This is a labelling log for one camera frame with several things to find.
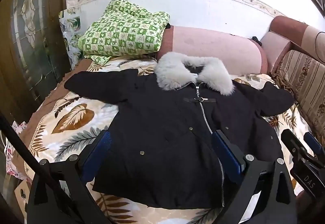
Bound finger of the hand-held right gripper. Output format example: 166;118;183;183
281;129;316;164
303;132;325;158

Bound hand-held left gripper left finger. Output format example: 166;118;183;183
27;129;112;224

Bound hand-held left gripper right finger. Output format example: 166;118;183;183
211;130;297;224

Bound black jacket with fur collar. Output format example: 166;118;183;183
64;52;295;210

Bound leaf print blanket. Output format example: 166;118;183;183
25;56;318;224

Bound striped sofa cushion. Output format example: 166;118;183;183
271;49;325;139

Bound floral pink cloth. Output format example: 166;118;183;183
4;122;29;179

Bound pink padded headboard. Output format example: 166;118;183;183
156;25;269;75

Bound pink sofa armrest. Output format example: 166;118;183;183
261;15;325;78

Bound green patterned quilt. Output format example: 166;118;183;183
77;0;171;66

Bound shiny patterned wrapping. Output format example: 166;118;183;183
59;9;82;63

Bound wooden door with glass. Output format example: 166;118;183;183
0;0;72;124

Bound black cable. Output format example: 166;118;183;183
0;112;84;217

